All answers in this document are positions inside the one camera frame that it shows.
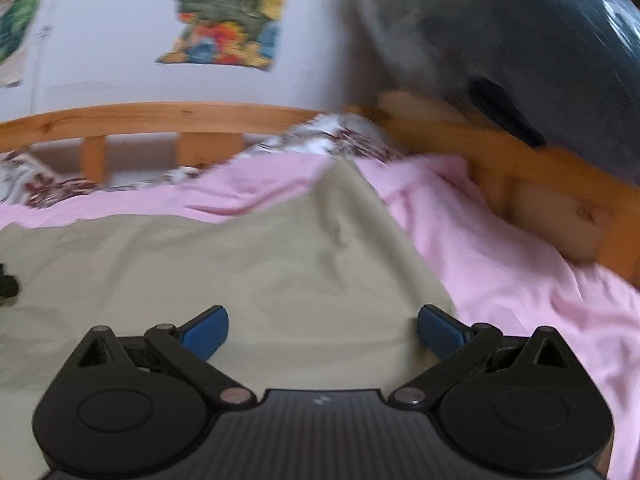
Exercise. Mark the beige brown olive jacket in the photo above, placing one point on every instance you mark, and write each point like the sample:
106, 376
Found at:
250, 270

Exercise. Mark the colourful cartoon landscape poster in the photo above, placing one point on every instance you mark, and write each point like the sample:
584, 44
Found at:
225, 15

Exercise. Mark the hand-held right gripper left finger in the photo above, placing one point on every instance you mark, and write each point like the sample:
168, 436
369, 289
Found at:
205, 332

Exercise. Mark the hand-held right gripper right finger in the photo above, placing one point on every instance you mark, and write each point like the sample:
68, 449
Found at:
440, 332

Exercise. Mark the green cartoon girl poster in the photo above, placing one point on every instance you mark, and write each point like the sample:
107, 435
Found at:
20, 15

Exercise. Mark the pink bed sheet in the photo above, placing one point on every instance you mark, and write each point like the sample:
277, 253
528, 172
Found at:
500, 285

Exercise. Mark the clear plastic bag of clothes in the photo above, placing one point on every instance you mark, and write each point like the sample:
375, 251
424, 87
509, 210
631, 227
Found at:
525, 35

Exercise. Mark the wooden bed frame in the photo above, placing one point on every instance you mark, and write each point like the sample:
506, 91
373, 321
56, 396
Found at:
150, 115

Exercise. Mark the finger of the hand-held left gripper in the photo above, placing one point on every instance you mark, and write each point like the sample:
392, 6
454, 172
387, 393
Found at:
7, 285

